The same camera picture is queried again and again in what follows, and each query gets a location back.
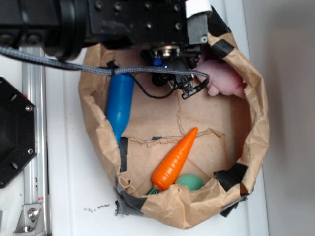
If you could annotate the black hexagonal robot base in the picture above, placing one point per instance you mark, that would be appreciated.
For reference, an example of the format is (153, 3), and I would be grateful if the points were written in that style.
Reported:
(17, 132)

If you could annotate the orange plastic carrot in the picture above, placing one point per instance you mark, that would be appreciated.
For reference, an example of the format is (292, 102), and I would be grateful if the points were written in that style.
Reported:
(170, 167)

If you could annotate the green ball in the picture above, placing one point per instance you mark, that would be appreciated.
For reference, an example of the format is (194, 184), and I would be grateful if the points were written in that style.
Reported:
(191, 181)

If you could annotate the pink plush toy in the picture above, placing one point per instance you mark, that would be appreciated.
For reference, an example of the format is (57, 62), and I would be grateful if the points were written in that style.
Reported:
(223, 78)

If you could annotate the metal corner bracket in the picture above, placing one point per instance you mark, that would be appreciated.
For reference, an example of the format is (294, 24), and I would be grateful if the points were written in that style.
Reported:
(31, 221)

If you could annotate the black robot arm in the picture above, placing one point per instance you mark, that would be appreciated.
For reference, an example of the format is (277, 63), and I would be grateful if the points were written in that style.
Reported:
(53, 32)

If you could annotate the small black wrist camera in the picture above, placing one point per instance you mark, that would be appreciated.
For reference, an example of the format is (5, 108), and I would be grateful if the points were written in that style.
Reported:
(176, 81)

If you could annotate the aluminium rail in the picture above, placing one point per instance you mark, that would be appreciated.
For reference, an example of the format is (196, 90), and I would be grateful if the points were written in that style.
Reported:
(36, 181)

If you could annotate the blue plastic bottle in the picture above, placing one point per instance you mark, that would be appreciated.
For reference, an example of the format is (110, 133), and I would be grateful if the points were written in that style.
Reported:
(119, 103)

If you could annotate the brown paper bag bin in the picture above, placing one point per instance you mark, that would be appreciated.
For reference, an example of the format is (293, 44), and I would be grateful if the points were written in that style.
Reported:
(227, 153)

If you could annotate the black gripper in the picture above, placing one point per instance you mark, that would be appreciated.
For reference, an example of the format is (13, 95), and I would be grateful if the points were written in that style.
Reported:
(168, 29)

